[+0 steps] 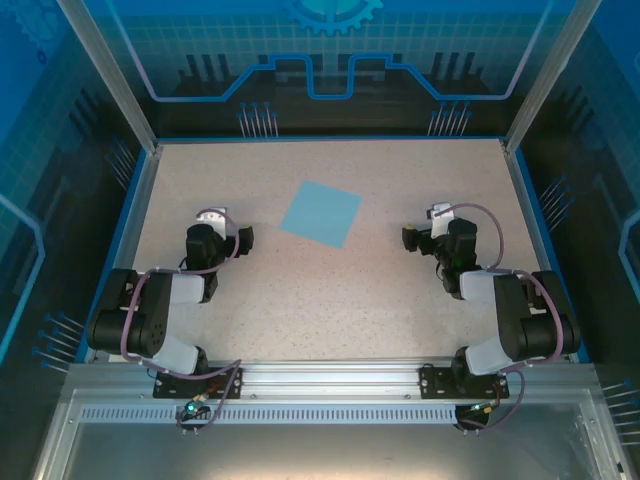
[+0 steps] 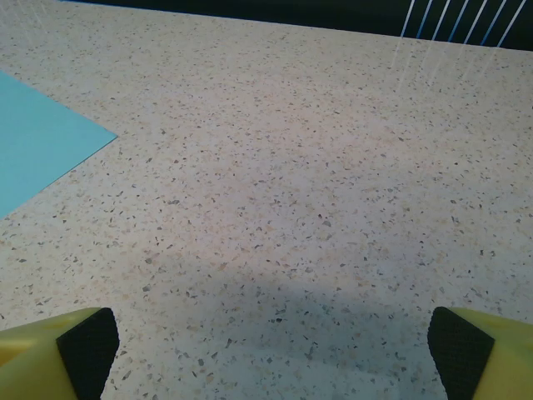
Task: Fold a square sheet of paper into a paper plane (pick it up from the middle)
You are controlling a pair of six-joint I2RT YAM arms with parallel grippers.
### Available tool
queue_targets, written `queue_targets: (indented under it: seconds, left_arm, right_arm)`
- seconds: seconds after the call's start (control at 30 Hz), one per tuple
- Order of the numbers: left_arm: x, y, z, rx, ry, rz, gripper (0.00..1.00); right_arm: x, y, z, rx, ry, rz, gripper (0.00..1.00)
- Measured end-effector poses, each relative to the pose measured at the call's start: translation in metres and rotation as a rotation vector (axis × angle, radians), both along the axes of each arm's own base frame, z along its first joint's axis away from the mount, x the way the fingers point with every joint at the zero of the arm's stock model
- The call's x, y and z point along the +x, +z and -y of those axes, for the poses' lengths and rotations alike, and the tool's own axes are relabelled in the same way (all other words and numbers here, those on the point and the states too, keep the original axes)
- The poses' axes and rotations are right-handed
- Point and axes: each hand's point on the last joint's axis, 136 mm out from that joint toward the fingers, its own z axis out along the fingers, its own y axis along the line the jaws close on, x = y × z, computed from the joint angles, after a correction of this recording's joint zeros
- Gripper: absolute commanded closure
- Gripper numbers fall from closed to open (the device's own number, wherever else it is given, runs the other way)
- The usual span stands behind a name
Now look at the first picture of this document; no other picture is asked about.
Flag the aluminium frame post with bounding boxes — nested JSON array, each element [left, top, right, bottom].
[[55, 0, 164, 157], [501, 0, 594, 157]]

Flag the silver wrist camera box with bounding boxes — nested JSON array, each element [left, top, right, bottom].
[[426, 202, 457, 240], [197, 206, 240, 239]]

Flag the light blue cloth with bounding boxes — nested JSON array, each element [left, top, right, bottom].
[[278, 179, 363, 249]]

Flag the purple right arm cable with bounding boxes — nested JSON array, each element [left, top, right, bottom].
[[434, 202, 564, 436]]

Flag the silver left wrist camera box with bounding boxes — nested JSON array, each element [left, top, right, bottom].
[[197, 206, 240, 239]]

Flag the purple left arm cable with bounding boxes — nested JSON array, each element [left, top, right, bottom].
[[119, 208, 245, 436]]

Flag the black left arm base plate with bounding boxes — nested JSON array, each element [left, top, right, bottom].
[[152, 367, 246, 401]]

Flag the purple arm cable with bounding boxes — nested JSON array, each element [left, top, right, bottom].
[[119, 208, 245, 436], [434, 202, 564, 436]]

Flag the slotted grey cable duct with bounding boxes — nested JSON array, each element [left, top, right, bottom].
[[79, 405, 464, 426]]

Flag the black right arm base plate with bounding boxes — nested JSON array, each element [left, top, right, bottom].
[[418, 363, 511, 401]]

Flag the brushed metal panel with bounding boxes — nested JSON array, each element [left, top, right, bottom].
[[34, 389, 634, 480]]

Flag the aluminium mounting beam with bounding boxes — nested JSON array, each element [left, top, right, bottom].
[[67, 355, 599, 401]]

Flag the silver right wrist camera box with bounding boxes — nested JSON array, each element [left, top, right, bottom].
[[426, 202, 457, 240]]

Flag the aluminium side rail blue edge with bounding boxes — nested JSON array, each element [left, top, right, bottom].
[[82, 147, 164, 364], [501, 144, 594, 365]]

